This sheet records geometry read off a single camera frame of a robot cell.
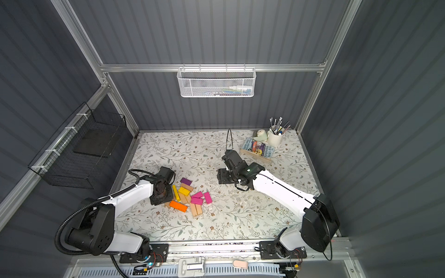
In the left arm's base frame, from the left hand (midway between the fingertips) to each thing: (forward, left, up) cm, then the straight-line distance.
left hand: (167, 200), depth 88 cm
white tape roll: (+39, -53, +6) cm, 67 cm away
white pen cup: (+37, -62, +5) cm, 72 cm away
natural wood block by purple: (+8, -9, 0) cm, 12 cm away
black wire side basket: (+7, +34, +27) cm, 44 cm away
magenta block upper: (+4, -16, -2) cm, 16 cm away
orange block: (-3, -6, -1) cm, 7 cm away
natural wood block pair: (-5, -15, 0) cm, 16 cm away
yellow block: (+4, -8, +1) cm, 10 cm away
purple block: (+11, -8, -1) cm, 14 cm away
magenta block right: (+1, -21, -1) cm, 21 cm away
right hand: (+6, -29, +15) cm, 33 cm away
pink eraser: (-28, -36, +2) cm, 45 cm away
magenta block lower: (-1, -15, +1) cm, 15 cm away
